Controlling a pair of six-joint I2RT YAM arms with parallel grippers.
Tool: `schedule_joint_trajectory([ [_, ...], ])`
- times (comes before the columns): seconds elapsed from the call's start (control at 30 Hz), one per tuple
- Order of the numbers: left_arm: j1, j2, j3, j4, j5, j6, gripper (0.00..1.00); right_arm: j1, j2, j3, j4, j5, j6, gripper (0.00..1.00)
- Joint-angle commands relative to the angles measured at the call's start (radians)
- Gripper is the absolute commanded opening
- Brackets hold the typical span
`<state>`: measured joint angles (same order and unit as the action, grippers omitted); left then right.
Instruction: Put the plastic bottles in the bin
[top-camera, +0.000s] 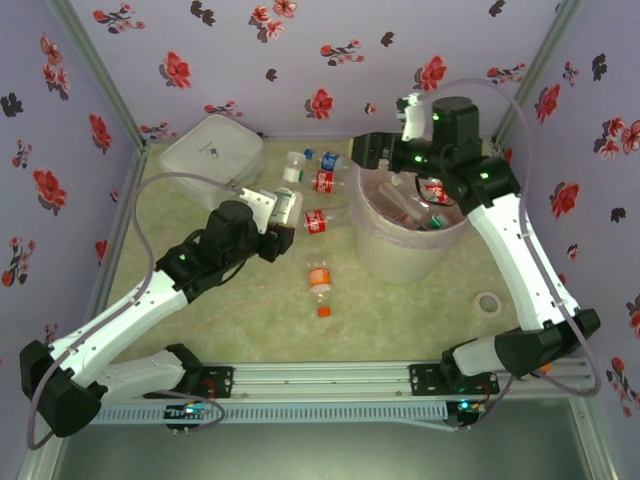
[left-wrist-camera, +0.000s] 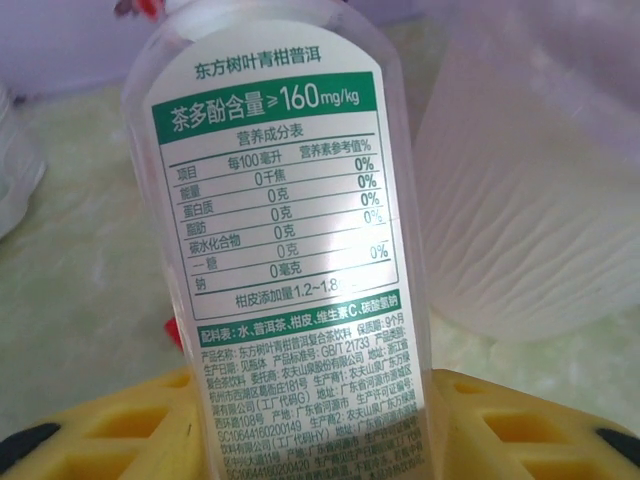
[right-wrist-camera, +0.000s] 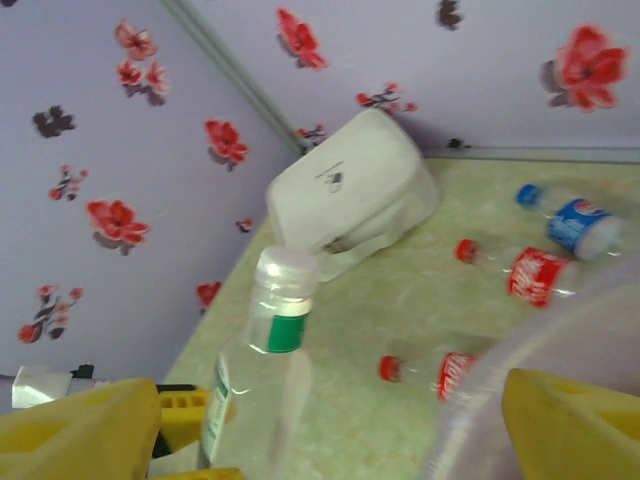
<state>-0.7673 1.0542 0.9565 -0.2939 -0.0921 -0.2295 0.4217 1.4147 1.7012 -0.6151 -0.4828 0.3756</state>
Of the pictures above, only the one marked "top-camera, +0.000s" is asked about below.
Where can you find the clear bottle red label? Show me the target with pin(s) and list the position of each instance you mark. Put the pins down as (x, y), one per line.
(315, 222)
(325, 181)
(437, 192)

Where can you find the clear bottle grey green label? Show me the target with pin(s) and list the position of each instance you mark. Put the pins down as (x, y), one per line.
(287, 206)

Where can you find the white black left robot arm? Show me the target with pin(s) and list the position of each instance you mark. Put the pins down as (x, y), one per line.
(125, 320)

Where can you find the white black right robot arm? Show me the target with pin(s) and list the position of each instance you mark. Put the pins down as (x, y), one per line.
(525, 260)

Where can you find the clear bottle blue label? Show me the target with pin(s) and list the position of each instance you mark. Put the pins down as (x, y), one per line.
(330, 161)

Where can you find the small clear bottle white cap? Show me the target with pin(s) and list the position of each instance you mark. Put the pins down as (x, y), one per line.
(294, 165)

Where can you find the white plastic bucket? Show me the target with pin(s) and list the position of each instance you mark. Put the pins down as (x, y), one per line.
(362, 215)

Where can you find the white plastic lidded box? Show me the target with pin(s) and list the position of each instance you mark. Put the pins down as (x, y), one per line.
(210, 150)

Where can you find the clear bottle orange label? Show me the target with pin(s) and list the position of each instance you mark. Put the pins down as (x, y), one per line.
(319, 281)

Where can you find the white tape roll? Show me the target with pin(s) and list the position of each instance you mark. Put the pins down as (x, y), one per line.
(477, 303)

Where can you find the black controller board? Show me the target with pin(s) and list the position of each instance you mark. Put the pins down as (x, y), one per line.
(187, 412)
(467, 407)

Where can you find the small bottle orange cap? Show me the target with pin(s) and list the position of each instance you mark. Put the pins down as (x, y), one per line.
(546, 368)

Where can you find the aluminium frame corner post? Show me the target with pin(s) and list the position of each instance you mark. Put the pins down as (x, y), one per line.
(102, 75)
(533, 75)

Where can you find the aluminium side rail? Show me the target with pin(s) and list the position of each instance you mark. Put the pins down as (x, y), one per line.
(595, 435)
(121, 220)

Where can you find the aluminium front rail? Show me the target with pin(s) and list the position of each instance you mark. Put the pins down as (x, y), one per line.
(325, 380)

